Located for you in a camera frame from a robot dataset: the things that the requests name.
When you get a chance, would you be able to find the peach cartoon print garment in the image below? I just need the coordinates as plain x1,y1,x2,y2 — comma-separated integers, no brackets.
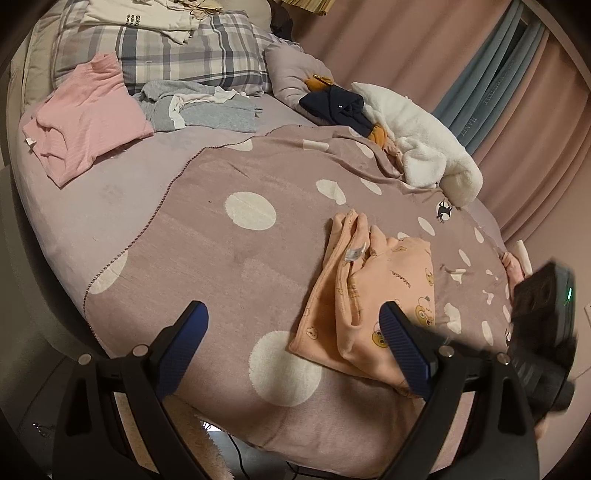
288,210,436,396

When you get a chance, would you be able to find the white folded clothes pile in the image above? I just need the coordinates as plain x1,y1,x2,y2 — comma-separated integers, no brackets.
81,0,223,44

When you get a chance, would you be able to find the pink and cream garment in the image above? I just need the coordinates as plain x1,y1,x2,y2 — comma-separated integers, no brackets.
501,240,533,294

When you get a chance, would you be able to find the pink curtain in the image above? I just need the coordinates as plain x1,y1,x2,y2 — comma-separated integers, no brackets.
291,1,590,302

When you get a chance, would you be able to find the white fluffy plush garment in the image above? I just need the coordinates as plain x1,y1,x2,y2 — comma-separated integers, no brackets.
351,82,484,208

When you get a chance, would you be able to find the grey-blue curtain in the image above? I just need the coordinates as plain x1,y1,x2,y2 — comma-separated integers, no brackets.
434,1,546,154

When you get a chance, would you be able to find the mauve polka dot blanket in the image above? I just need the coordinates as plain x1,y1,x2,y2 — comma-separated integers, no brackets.
84,125,511,478

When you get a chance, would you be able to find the navy and orange garment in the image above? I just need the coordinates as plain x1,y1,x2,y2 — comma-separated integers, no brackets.
298,75,388,148

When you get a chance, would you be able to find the pink folded garment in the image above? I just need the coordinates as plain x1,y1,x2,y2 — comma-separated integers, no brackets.
22,53,154,188

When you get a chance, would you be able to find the grey and white garment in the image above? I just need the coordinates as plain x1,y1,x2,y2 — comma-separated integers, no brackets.
133,80,263,133

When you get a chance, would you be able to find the mauve small pillow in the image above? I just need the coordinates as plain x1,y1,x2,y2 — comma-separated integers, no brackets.
263,44,334,116

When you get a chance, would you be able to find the beige headboard cushion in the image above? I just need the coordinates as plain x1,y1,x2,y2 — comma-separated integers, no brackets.
21,1,65,111

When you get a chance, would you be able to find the plaid checked pillow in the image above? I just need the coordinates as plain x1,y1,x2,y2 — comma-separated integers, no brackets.
50,1,271,96

